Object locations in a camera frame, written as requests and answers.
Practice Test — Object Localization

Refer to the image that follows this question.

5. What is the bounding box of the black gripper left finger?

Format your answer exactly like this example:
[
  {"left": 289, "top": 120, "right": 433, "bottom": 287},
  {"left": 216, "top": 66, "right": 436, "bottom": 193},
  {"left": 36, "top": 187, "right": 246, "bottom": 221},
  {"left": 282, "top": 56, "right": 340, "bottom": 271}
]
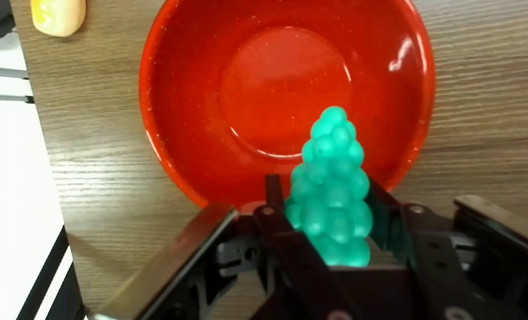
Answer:
[{"left": 253, "top": 175, "right": 349, "bottom": 320}]

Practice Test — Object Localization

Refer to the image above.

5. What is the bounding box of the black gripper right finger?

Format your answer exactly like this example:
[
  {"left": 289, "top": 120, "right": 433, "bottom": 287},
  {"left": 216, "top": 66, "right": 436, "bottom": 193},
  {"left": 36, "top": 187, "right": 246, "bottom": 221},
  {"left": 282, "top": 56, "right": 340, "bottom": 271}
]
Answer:
[{"left": 367, "top": 184, "right": 483, "bottom": 320}]

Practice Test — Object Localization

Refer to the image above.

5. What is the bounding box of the green toy grape bunch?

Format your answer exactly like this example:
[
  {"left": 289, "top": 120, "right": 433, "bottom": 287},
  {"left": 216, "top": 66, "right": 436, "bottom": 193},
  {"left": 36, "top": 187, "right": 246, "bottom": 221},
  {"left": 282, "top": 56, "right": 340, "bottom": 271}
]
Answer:
[{"left": 287, "top": 107, "right": 374, "bottom": 267}]

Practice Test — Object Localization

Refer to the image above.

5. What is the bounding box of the red plastic bowl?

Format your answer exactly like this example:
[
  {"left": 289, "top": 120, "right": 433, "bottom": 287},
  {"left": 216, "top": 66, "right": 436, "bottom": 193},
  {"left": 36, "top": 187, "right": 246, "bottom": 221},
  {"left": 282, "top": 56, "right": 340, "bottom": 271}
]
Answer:
[{"left": 140, "top": 0, "right": 436, "bottom": 207}]

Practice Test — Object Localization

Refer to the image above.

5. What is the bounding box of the yellow toy corn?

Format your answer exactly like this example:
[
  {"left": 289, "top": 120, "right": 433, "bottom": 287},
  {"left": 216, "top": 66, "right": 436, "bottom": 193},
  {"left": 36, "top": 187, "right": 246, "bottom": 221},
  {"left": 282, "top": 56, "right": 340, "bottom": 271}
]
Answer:
[{"left": 31, "top": 0, "right": 88, "bottom": 38}]

